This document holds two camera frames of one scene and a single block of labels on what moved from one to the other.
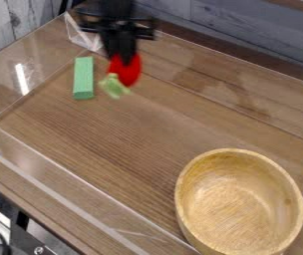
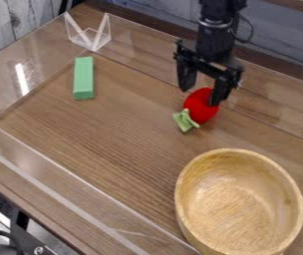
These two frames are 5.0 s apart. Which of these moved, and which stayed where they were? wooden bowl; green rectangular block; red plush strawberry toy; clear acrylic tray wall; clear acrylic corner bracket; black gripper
Moved: red plush strawberry toy; black gripper
Stayed: clear acrylic corner bracket; green rectangular block; wooden bowl; clear acrylic tray wall
